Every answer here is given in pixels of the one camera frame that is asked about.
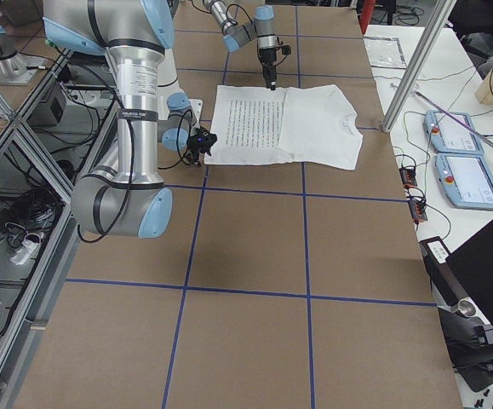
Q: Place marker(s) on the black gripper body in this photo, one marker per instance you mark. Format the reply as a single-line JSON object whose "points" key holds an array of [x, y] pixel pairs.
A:
{"points": [[266, 57], [203, 143]]}

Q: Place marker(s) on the white long-sleeve printed shirt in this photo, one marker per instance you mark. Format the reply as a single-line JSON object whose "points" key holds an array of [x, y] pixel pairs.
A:
{"points": [[257, 126]]}

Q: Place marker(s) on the third grey robot base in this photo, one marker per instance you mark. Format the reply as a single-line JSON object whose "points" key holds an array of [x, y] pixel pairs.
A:
{"points": [[15, 68]]}

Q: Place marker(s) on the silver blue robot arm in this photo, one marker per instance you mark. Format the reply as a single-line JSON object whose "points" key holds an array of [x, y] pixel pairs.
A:
{"points": [[124, 193], [260, 29]]}

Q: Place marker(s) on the red cylinder object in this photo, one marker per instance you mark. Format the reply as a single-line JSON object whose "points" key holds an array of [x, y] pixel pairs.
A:
{"points": [[366, 14]]}

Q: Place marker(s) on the clear plastic document sleeve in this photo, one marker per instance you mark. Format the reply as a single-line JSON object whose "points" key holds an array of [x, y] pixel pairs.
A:
{"points": [[385, 52]]}

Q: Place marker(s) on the upper orange black hub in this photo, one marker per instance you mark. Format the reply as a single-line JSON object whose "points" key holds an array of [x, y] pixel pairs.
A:
{"points": [[408, 177]]}

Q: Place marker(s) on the orange black hub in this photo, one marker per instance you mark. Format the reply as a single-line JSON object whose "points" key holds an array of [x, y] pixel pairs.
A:
{"points": [[417, 211], [408, 177]]}

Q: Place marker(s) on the upper blue teach pendant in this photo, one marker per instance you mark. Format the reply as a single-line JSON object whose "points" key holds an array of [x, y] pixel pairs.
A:
{"points": [[447, 136]]}

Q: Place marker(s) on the blue teach pendant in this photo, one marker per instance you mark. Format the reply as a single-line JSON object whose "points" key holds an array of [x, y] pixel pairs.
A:
{"points": [[447, 136], [465, 180]]}

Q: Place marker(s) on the lower orange black hub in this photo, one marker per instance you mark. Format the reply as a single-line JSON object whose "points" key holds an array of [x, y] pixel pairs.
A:
{"points": [[417, 211]]}

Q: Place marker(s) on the white power strip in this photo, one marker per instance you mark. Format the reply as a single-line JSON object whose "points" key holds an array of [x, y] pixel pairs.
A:
{"points": [[26, 250]]}

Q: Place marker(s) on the lower blue teach pendant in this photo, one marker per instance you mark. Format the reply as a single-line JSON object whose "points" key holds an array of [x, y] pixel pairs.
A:
{"points": [[465, 180]]}

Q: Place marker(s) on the metal reacher grabber tool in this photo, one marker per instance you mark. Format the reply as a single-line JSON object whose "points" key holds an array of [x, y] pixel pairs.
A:
{"points": [[485, 139]]}

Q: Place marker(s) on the black monitor stand base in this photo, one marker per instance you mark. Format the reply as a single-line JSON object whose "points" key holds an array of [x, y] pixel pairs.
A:
{"points": [[462, 323]]}

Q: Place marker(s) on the aluminium frame post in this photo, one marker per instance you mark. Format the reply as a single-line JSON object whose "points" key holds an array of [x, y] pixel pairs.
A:
{"points": [[423, 49]]}

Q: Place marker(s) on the aluminium frame railing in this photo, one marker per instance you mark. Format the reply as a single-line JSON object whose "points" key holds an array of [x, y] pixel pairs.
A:
{"points": [[51, 131]]}

